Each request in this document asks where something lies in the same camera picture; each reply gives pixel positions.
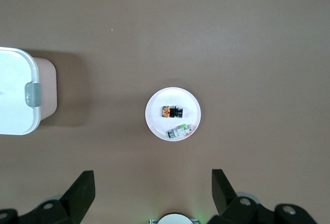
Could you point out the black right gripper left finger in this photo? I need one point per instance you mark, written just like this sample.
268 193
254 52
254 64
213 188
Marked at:
64 208

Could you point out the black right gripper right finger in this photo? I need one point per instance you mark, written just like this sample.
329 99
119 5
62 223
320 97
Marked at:
237 211

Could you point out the orange and black push-button switch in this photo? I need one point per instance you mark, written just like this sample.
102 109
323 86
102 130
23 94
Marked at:
172 112

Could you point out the white lidded storage box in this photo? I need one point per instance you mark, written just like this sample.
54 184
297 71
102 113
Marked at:
15 92

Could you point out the pink round plate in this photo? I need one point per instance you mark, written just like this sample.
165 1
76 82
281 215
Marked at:
154 113

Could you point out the green and white push-button switch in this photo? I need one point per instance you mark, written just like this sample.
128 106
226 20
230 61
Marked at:
179 131

